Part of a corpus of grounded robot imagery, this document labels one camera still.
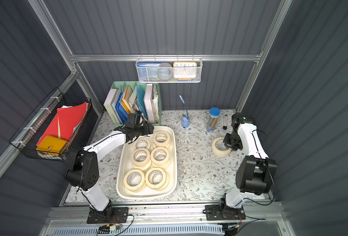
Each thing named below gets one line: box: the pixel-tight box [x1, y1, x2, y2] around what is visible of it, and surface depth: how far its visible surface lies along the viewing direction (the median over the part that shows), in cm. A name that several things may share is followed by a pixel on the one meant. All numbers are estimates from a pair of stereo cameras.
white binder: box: [143, 83, 156, 124], surface depth 98 cm
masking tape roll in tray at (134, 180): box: [123, 168, 146, 193], surface depth 81 cm
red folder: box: [35, 101, 87, 147], surface depth 76 cm
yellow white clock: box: [173, 61, 198, 79], surface depth 90 cm
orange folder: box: [121, 84, 136, 115], surface depth 98 cm
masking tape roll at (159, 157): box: [150, 146, 171, 168], surface depth 90 cm
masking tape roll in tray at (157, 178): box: [145, 166, 170, 191], surface depth 82 cm
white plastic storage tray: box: [116, 125, 178, 201], surface depth 84 cm
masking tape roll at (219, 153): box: [211, 137, 232, 157], surface depth 85 cm
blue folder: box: [115, 92, 129, 125], surface depth 98 cm
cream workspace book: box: [103, 88, 118, 125], surface depth 95 cm
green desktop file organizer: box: [103, 81, 162, 128], surface depth 98 cm
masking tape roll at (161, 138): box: [152, 130, 171, 148], surface depth 100 cm
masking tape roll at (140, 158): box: [130, 147, 152, 170], surface depth 89 cm
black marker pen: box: [223, 114, 229, 130], surface depth 114 cm
